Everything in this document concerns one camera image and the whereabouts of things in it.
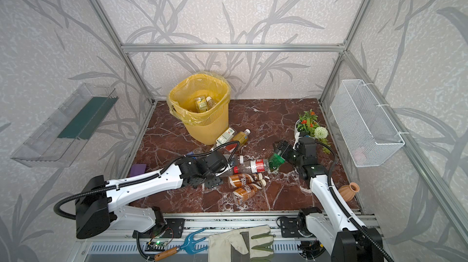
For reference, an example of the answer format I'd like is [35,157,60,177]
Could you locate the green plastic bottle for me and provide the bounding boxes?
[268,153,286,172]

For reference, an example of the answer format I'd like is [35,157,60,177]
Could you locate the clear bottle red label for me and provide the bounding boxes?
[233,158,270,174]

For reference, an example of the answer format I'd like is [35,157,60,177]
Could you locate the yellow liquid bottle red label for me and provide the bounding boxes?
[225,129,251,153]

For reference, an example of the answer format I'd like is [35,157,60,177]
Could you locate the clear bottle white label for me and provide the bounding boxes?
[206,96,217,110]

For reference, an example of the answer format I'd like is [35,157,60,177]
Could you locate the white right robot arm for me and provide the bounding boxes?
[269,136,392,262]

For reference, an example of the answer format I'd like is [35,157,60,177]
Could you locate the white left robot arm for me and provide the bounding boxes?
[54,141,240,240]

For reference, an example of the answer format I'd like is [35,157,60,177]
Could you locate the yellow ribbed plastic bin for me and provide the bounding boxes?
[166,72,231,145]

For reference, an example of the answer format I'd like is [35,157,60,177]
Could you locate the yellow bin liner bag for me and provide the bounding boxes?
[166,72,231,126]

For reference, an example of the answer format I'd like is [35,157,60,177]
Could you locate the potted plant red flowers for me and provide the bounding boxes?
[295,110,329,146]

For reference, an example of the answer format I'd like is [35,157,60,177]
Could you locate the white green label bottle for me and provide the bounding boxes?
[212,127,236,150]

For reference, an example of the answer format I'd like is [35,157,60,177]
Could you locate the small terracotta vase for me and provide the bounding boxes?
[338,182,360,202]

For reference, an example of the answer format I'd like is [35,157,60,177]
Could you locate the purple sponge block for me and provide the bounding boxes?
[129,164,147,177]

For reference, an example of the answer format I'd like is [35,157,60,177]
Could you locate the blue garden hand fork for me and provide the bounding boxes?
[153,229,208,262]

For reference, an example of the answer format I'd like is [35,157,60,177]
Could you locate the green circuit board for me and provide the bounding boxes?
[145,241,170,252]

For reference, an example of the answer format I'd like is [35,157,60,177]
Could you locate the white green work glove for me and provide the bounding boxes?
[208,225,275,262]

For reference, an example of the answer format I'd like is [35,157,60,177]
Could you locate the white wire mesh basket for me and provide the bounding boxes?
[330,79,405,168]

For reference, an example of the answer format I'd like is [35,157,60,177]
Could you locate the clear wall shelf green mat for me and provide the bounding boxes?
[11,83,118,168]

